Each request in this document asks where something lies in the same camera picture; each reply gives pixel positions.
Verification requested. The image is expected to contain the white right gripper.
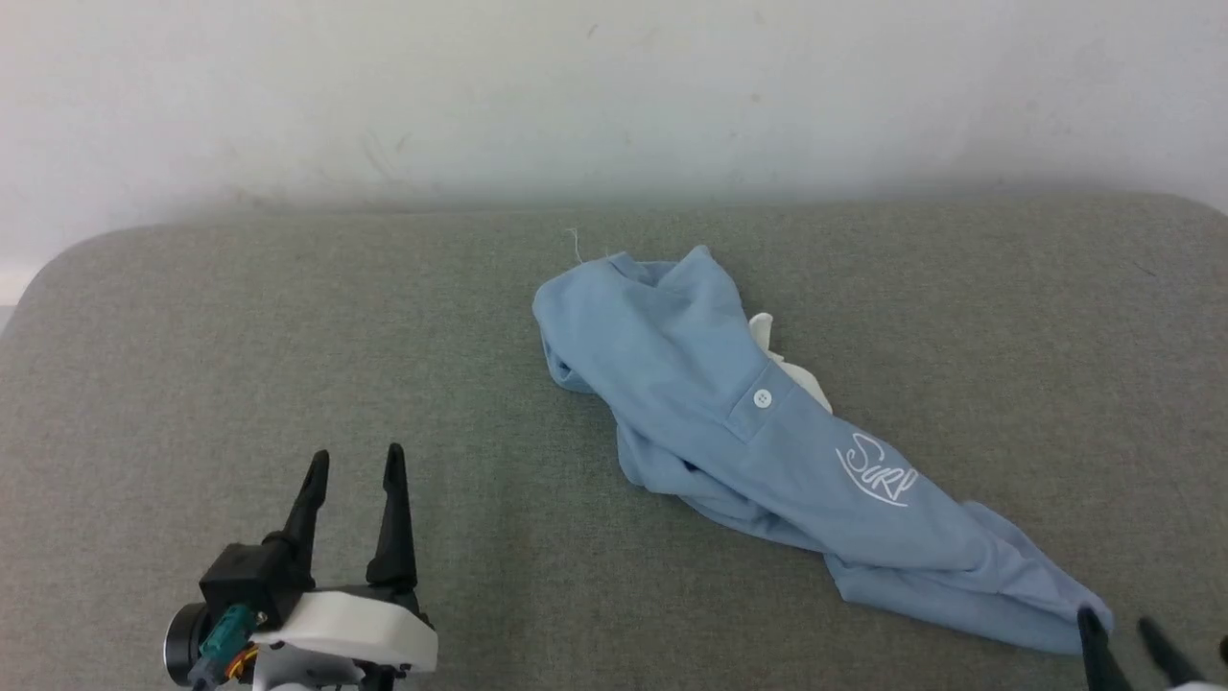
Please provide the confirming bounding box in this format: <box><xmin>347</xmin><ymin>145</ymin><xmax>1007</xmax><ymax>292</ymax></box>
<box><xmin>1075</xmin><ymin>606</ymin><xmax>1228</xmax><ymax>691</ymax></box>

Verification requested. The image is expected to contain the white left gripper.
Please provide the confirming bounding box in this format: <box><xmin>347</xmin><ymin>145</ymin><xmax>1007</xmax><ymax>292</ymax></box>
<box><xmin>251</xmin><ymin>442</ymin><xmax>439</xmax><ymax>691</ymax></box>

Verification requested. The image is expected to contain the light blue polo shirt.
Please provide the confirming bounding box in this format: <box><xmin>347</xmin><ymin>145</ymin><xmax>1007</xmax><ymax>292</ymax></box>
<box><xmin>531</xmin><ymin>245</ymin><xmax>1116</xmax><ymax>656</ymax></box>

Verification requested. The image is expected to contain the grey-green fabric sofa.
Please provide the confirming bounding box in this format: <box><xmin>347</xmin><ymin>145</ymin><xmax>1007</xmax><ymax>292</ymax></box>
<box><xmin>0</xmin><ymin>192</ymin><xmax>1228</xmax><ymax>691</ymax></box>

